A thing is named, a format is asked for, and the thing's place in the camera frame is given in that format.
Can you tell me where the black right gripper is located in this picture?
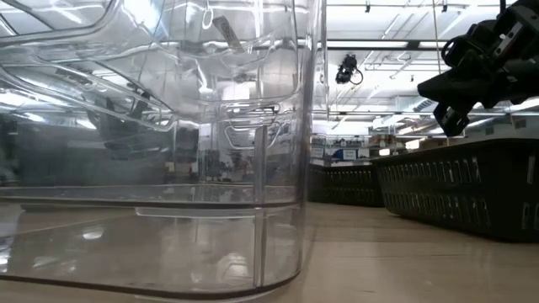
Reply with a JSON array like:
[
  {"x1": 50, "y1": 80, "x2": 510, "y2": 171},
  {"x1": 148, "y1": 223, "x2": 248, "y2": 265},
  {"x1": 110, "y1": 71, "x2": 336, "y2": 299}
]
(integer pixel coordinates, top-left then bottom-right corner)
[{"x1": 417, "y1": 0, "x2": 539, "y2": 138}]

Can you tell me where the black perforated basket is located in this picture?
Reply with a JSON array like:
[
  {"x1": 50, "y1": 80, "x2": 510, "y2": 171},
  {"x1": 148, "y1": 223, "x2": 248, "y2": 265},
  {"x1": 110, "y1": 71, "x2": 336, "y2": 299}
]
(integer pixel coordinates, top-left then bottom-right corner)
[
  {"x1": 308, "y1": 162, "x2": 385, "y2": 208},
  {"x1": 372, "y1": 137, "x2": 539, "y2": 243}
]

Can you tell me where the clear plastic bin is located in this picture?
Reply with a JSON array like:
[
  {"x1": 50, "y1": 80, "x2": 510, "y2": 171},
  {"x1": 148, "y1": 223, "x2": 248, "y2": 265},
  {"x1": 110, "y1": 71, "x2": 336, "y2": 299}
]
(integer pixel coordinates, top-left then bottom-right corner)
[
  {"x1": 0, "y1": 0, "x2": 304, "y2": 131},
  {"x1": 0, "y1": 0, "x2": 328, "y2": 302}
]

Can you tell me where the smoke gray plastic bin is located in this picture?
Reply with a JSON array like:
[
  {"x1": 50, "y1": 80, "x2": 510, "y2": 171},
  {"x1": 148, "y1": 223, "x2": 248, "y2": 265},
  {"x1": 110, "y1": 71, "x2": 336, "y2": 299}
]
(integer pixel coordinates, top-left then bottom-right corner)
[{"x1": 12, "y1": 121, "x2": 199, "y2": 186}]

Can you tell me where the blue and white sign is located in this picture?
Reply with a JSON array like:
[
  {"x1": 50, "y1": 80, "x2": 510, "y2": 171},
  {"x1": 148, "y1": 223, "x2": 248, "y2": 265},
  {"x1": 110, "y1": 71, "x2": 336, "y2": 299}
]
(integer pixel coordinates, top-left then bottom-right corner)
[{"x1": 334, "y1": 148, "x2": 359, "y2": 162}]

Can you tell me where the black overhead camera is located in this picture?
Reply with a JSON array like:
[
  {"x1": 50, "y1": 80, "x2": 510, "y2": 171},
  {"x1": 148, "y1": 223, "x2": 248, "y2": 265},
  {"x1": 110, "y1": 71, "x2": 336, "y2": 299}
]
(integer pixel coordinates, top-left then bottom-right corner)
[{"x1": 335, "y1": 53, "x2": 364, "y2": 86}]

